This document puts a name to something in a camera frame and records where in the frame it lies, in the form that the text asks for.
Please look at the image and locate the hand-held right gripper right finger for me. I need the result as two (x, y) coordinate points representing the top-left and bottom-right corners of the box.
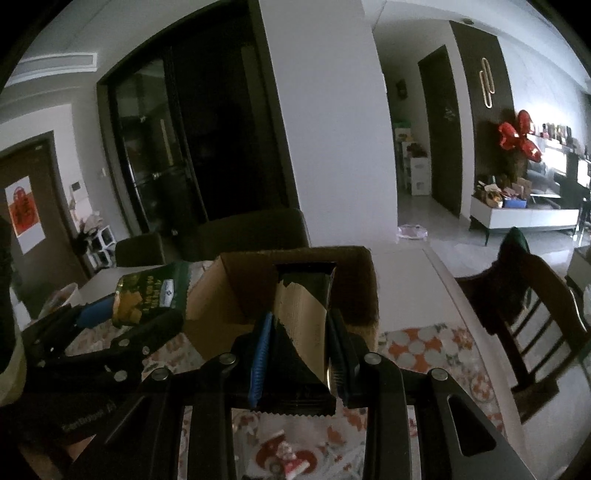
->
(329, 309), (536, 480)

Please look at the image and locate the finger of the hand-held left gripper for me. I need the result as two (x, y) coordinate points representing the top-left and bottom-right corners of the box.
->
(28, 313), (184, 385)
(39, 294), (117, 339)

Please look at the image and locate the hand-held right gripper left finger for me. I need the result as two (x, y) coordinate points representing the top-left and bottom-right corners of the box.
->
(134, 313), (274, 480)

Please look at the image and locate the green snack packet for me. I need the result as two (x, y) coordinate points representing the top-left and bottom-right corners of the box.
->
(113, 261), (191, 328)

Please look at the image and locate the black snack packet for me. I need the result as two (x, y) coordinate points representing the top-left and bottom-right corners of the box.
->
(247, 262), (339, 418)

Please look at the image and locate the brown cardboard box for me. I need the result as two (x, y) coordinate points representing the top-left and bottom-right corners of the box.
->
(185, 246), (380, 354)

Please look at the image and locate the floral patterned bowl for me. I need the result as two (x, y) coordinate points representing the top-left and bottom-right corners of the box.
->
(43, 282), (82, 320)

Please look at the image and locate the white cube shelf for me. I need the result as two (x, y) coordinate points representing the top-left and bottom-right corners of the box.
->
(85, 225), (117, 269)

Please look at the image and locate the floral patterned table runner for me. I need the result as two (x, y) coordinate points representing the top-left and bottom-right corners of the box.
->
(143, 323), (507, 480)

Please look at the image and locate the brown entrance door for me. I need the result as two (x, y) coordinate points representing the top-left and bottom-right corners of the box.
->
(0, 131), (88, 319)

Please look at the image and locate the small red snack packet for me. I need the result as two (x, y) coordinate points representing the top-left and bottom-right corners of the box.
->
(268, 429), (315, 479)

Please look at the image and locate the red paper poster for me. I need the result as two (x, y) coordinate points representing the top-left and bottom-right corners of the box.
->
(6, 176), (45, 253)

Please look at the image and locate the dark glass sliding door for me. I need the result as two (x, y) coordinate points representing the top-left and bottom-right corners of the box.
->
(97, 0), (305, 236)

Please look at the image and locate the dark green cloth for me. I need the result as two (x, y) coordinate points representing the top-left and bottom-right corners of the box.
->
(488, 227), (533, 325)

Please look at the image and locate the brown wooden chair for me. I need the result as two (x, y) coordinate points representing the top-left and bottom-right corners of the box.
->
(455, 251), (591, 424)

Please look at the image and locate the stack of white boxes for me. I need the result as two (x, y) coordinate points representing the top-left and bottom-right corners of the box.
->
(392, 120), (432, 198)

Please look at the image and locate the pile of gift bags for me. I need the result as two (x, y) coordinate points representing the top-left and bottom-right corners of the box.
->
(475, 173), (534, 209)

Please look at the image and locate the white low cabinet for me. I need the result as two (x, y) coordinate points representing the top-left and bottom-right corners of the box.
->
(470, 194), (581, 246)

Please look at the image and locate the ceiling air vent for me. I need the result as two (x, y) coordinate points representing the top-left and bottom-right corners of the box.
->
(18, 52), (98, 75)

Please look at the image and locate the white coffee table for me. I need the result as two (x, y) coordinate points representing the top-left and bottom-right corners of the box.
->
(566, 247), (591, 292)

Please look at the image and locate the dark hallway door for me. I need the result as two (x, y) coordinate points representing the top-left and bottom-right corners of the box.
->
(418, 45), (464, 217)

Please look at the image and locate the red foil balloon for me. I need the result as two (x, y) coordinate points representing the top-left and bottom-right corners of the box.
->
(498, 110), (544, 163)

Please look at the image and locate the row of figurines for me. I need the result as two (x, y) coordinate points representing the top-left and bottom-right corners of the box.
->
(531, 122), (587, 151)

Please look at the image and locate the gold wall decoration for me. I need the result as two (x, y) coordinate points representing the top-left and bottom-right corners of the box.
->
(478, 58), (496, 110)

